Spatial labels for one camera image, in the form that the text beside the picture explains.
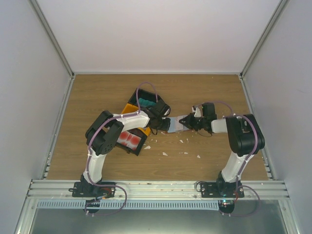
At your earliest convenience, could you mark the brown leather card holder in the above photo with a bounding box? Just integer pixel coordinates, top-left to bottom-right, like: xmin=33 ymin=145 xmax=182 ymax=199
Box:
xmin=167 ymin=115 xmax=190 ymax=133

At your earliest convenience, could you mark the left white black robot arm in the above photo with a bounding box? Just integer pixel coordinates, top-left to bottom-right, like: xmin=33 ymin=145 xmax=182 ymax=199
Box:
xmin=77 ymin=107 xmax=171 ymax=197

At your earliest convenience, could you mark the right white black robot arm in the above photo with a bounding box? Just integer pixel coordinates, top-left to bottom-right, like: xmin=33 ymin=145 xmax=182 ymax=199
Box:
xmin=179 ymin=114 xmax=265 ymax=197

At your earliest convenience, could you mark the black bin with teal cards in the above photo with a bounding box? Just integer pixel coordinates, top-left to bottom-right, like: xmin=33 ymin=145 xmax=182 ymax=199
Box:
xmin=128 ymin=89 xmax=162 ymax=106

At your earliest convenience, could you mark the teal card stack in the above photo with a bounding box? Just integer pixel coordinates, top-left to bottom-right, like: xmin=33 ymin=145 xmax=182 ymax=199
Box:
xmin=138 ymin=98 xmax=156 ymax=108

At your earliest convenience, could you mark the black bin with red cards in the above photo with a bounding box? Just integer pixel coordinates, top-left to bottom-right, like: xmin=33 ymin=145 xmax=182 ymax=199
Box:
xmin=116 ymin=129 xmax=147 ymax=156

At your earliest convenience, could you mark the orange plastic bin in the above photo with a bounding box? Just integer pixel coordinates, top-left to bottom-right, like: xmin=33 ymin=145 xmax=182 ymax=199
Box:
xmin=121 ymin=103 xmax=151 ymax=136

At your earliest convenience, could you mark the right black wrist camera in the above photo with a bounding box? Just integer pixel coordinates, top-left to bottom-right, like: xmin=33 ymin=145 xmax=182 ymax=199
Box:
xmin=202 ymin=102 xmax=217 ymax=121

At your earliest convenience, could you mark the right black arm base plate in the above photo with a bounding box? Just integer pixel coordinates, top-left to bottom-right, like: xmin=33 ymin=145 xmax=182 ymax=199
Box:
xmin=195 ymin=181 xmax=245 ymax=198

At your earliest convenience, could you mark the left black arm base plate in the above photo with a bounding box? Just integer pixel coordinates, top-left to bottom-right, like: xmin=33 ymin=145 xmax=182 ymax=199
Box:
xmin=68 ymin=181 xmax=116 ymax=198

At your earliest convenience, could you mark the aluminium front rail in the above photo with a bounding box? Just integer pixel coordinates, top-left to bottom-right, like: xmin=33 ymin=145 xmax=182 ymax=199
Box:
xmin=27 ymin=180 xmax=290 ymax=200

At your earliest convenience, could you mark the grey slotted cable duct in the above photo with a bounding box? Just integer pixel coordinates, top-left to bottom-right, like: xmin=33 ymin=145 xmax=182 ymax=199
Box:
xmin=37 ymin=199 xmax=219 ymax=211

